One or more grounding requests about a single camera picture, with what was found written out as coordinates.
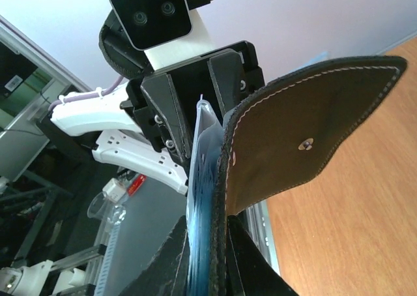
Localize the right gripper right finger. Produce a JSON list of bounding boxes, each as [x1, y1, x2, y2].
[[226, 216, 297, 296]]

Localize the aluminium rail frame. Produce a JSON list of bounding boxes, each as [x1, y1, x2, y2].
[[245, 200, 281, 275]]

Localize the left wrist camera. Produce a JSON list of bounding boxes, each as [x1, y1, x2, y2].
[[99, 0, 214, 78]]

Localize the grey slotted cable duct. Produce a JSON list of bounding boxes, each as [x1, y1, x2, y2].
[[94, 224, 121, 296]]

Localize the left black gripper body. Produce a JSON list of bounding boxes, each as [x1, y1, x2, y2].
[[120, 41, 265, 164]]

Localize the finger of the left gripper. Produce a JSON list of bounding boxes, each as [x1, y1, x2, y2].
[[141, 73, 192, 157], [208, 49, 244, 117]]

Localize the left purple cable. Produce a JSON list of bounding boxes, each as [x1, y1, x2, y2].
[[47, 75, 126, 110]]

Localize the black leather card holder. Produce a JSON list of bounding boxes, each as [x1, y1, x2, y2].
[[186, 54, 409, 296]]

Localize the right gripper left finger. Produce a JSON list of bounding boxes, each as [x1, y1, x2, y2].
[[120, 216, 190, 296]]

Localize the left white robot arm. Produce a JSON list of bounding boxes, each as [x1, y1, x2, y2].
[[40, 10, 264, 195]]

